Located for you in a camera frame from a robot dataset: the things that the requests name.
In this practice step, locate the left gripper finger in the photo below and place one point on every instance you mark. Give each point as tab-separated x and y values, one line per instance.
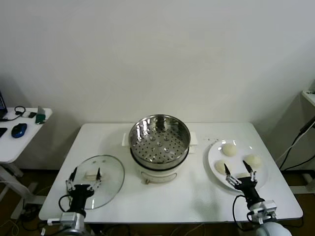
98	175
73	175

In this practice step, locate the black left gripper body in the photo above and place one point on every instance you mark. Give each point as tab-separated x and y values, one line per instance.
81	194

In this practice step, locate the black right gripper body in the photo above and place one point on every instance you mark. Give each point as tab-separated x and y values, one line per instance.
248	188

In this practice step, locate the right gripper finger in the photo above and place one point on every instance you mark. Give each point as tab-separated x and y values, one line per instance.
227	169
248	168

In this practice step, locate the white steamed baozi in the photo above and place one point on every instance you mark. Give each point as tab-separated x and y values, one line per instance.
242	175
230	150
220	167
253	160

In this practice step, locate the round glass pot lid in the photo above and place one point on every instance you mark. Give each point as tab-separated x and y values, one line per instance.
110	169

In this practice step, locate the pale left robot arm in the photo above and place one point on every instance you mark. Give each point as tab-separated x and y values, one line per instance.
76	231

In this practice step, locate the stainless steel steamer basket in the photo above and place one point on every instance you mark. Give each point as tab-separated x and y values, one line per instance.
160	147

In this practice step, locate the large white plate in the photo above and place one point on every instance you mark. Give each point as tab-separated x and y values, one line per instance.
216	152

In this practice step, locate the small dark crumbs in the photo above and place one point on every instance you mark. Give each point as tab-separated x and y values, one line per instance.
209	139

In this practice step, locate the white electric cooker base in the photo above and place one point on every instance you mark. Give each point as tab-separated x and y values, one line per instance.
157	175

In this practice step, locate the white side table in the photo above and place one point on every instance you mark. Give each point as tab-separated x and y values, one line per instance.
14	147

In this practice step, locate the green standing gadget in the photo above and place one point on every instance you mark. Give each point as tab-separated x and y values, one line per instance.
40	116

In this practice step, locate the blue black computer mouse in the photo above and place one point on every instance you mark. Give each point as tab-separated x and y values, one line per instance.
19	130

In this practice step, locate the small dark phone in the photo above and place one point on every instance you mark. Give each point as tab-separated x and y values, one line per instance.
32	114

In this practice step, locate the small white adapter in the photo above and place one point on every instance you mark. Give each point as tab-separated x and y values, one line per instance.
25	114

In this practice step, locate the flat black device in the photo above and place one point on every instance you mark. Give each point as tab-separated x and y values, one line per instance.
2	132

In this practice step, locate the white shelf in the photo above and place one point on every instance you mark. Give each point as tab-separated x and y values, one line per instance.
308	98

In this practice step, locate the laptop with blue screen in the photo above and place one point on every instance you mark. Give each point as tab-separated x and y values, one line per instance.
2	103

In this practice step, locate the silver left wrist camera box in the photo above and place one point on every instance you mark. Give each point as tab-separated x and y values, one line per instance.
71	218

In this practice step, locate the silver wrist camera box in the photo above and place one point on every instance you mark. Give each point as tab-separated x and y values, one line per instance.
268	207
71	218

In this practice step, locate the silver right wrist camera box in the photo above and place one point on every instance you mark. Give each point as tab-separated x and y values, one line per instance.
268	207

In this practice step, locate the white table foot frame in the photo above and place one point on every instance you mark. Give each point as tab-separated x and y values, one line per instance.
307	178

